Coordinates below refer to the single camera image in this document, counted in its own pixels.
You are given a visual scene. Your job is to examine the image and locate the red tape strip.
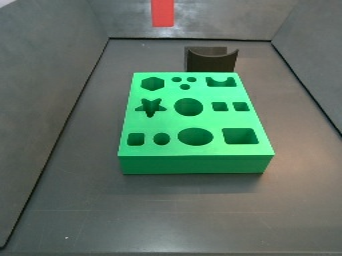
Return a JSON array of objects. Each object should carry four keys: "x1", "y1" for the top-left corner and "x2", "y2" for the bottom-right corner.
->
[{"x1": 150, "y1": 0, "x2": 173, "y2": 27}]

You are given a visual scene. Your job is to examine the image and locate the black curved insert piece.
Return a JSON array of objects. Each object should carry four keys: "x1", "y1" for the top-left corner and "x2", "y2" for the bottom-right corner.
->
[{"x1": 184, "y1": 46, "x2": 239, "y2": 72}]

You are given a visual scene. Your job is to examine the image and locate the green shape-sorter block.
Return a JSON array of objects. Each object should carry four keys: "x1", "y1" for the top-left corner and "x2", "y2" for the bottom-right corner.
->
[{"x1": 117, "y1": 72, "x2": 275, "y2": 174}]

